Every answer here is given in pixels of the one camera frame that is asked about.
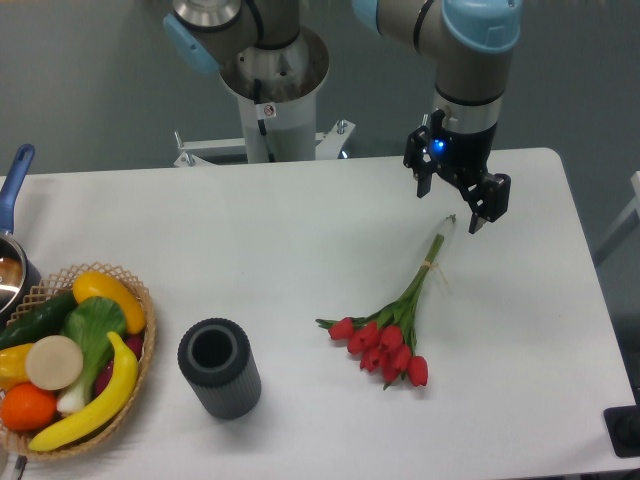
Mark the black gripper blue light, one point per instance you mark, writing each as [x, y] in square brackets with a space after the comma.
[461, 160]

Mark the red tulip bouquet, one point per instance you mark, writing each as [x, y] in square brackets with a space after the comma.
[386, 340]

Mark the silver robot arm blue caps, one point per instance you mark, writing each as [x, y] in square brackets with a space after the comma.
[471, 43]

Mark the dark grey ribbed vase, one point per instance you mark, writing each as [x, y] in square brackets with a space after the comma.
[216, 359]

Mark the black device at table edge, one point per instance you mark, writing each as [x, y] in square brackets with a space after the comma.
[623, 429]

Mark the dark red vegetable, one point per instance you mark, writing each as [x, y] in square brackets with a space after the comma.
[135, 344]

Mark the yellow banana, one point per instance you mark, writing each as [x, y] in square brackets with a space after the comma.
[101, 409]

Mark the green bok choy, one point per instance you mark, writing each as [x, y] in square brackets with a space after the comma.
[87, 325]

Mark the green cucumber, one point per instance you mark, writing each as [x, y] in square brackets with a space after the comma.
[44, 320]

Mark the beige round disc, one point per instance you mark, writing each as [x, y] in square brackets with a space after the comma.
[54, 362]

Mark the yellow bell pepper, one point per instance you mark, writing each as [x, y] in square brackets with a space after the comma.
[13, 366]

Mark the orange fruit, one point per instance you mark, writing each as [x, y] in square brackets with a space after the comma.
[27, 408]

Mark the woven wicker basket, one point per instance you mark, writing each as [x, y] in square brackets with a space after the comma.
[58, 283]

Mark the white frame at right edge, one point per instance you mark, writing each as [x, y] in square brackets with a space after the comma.
[620, 228]

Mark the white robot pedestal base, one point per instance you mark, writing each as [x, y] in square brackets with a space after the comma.
[276, 93]

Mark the blue handled saucepan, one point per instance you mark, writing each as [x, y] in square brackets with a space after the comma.
[18, 274]

